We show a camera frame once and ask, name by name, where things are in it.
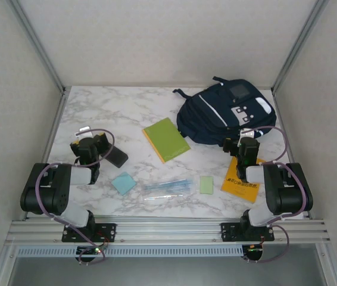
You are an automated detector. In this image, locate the aluminium mounting rail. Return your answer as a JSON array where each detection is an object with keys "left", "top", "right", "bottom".
[{"left": 6, "top": 219, "right": 332, "bottom": 247}]

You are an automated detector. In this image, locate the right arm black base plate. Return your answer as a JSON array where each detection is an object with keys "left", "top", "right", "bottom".
[{"left": 220, "top": 222, "right": 276, "bottom": 243}]

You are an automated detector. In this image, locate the clear pack of blue pens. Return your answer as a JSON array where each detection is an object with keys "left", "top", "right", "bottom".
[{"left": 142, "top": 178, "right": 195, "bottom": 194}]

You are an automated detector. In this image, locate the blue sticky note pad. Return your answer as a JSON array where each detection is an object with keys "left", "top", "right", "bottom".
[{"left": 111, "top": 172, "right": 137, "bottom": 196}]

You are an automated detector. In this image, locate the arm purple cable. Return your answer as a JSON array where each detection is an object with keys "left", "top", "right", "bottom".
[
  {"left": 244, "top": 125, "right": 313, "bottom": 265},
  {"left": 35, "top": 128, "right": 116, "bottom": 266}
]

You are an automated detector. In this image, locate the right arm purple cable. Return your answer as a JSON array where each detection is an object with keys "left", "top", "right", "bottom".
[{"left": 244, "top": 125, "right": 313, "bottom": 265}]

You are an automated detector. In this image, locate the navy blue backpack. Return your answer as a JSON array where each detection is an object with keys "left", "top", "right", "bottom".
[{"left": 173, "top": 76, "right": 277, "bottom": 147}]

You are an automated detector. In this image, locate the aluminium side rail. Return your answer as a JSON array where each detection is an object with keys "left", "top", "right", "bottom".
[
  {"left": 22, "top": 88, "right": 71, "bottom": 221},
  {"left": 272, "top": 88, "right": 311, "bottom": 220}
]

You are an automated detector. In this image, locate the green sticky note pad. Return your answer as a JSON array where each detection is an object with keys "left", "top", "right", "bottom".
[{"left": 199, "top": 175, "right": 215, "bottom": 194}]

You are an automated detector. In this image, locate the yellow book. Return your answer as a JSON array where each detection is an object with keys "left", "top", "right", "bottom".
[{"left": 220, "top": 156, "right": 267, "bottom": 204}]

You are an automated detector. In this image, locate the clear plastic sleeve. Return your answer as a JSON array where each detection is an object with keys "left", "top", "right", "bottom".
[{"left": 143, "top": 194, "right": 185, "bottom": 201}]

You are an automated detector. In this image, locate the grey slotted cable duct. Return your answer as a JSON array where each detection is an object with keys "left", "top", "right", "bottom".
[{"left": 16, "top": 245, "right": 244, "bottom": 257}]

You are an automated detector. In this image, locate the aluminium frame post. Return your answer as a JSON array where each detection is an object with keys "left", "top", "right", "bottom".
[
  {"left": 6, "top": 0, "right": 67, "bottom": 93},
  {"left": 271, "top": 0, "right": 330, "bottom": 93}
]

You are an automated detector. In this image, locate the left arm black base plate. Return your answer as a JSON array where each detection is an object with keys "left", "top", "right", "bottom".
[{"left": 61, "top": 222, "right": 117, "bottom": 243}]

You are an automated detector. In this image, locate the green notebook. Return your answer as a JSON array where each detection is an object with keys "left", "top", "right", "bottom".
[{"left": 142, "top": 117, "right": 192, "bottom": 164}]

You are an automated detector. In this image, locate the black pencil case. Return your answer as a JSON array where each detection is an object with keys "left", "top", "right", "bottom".
[{"left": 102, "top": 145, "right": 129, "bottom": 169}]

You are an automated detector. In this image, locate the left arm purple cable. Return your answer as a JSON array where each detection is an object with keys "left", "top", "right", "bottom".
[{"left": 35, "top": 128, "right": 116, "bottom": 266}]

